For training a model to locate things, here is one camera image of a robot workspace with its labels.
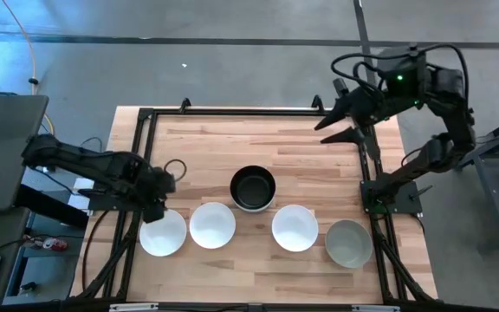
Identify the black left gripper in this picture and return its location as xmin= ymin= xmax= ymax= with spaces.
xmin=136 ymin=166 xmax=178 ymax=224

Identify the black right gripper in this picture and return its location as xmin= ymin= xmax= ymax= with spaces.
xmin=313 ymin=88 xmax=392 ymax=145

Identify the white ceramic bowl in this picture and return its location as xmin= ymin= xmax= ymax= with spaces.
xmin=188 ymin=201 xmax=237 ymax=250
xmin=139 ymin=208 xmax=188 ymax=257
xmin=270 ymin=204 xmax=320 ymax=253

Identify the black ceramic bowl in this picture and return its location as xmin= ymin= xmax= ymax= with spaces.
xmin=230 ymin=164 xmax=277 ymax=210

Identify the light gray ceramic bowl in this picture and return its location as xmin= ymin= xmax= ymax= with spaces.
xmin=324 ymin=218 xmax=374 ymax=270

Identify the red and white connector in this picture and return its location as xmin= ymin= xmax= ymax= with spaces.
xmin=32 ymin=236 xmax=69 ymax=253

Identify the gray metal side table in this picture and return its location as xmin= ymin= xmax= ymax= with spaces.
xmin=455 ymin=108 xmax=499 ymax=246

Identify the gray laptop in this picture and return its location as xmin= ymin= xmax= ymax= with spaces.
xmin=0 ymin=94 xmax=50 ymax=212

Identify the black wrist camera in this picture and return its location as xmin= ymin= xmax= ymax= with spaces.
xmin=333 ymin=77 xmax=351 ymax=99

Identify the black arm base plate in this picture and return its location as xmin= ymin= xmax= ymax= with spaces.
xmin=85 ymin=186 xmax=146 ymax=213
xmin=360 ymin=179 xmax=424 ymax=216

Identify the black cable loop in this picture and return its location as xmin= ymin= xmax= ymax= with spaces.
xmin=163 ymin=158 xmax=188 ymax=184

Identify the black aluminium table frame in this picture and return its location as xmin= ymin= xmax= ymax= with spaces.
xmin=70 ymin=95 xmax=439 ymax=307

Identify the yellow hanging cable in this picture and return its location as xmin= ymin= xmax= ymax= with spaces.
xmin=1 ymin=0 xmax=55 ymax=135

